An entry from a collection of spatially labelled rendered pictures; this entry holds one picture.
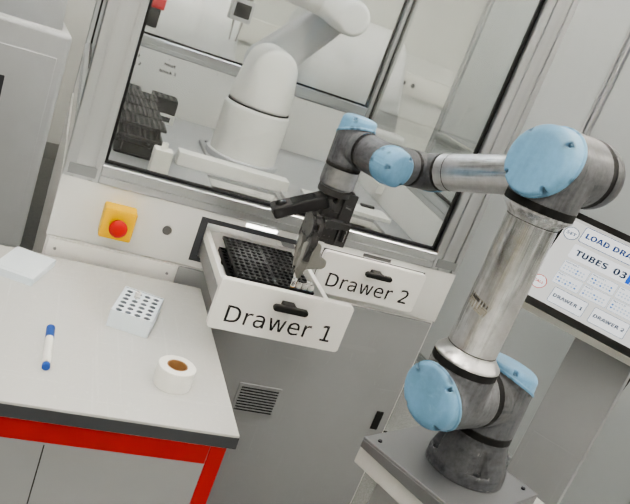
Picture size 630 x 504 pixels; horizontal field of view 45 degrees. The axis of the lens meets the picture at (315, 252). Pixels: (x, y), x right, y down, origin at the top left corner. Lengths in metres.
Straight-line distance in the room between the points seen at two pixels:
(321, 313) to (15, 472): 0.64
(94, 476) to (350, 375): 0.91
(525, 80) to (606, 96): 1.42
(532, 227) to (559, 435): 1.08
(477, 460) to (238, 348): 0.77
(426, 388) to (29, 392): 0.64
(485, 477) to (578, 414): 0.77
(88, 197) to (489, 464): 1.01
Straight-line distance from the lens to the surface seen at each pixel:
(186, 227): 1.80
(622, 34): 3.43
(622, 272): 2.11
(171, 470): 1.40
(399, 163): 1.46
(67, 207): 1.78
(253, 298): 1.53
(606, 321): 2.04
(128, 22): 1.68
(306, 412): 2.13
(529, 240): 1.23
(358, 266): 1.92
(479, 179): 1.46
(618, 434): 3.04
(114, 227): 1.72
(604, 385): 2.15
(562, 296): 2.05
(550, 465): 2.25
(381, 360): 2.10
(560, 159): 1.18
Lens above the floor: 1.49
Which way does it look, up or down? 18 degrees down
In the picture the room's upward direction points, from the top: 21 degrees clockwise
